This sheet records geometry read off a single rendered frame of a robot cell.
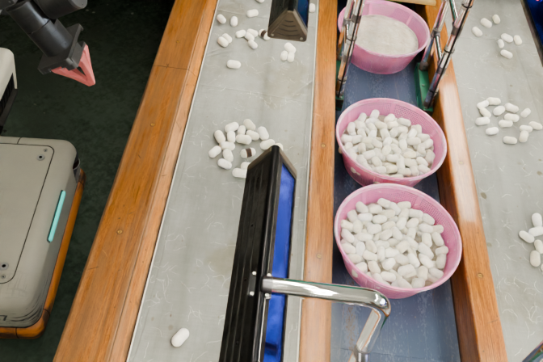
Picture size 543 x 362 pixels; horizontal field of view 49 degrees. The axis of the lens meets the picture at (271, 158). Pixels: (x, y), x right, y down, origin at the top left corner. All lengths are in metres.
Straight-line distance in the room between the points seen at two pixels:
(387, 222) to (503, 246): 0.25
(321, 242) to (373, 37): 0.76
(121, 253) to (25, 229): 0.72
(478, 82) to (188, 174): 0.85
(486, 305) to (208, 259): 0.55
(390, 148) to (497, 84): 0.43
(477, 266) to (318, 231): 0.33
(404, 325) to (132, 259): 0.56
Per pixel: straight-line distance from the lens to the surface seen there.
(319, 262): 1.20
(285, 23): 1.19
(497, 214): 1.43
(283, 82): 1.57
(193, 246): 1.23
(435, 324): 1.30
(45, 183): 1.97
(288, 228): 0.87
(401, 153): 1.48
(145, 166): 1.33
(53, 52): 1.11
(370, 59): 1.71
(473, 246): 1.32
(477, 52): 1.84
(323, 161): 1.36
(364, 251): 1.26
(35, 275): 1.82
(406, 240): 1.30
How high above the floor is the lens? 1.77
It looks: 48 degrees down
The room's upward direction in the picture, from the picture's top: 8 degrees clockwise
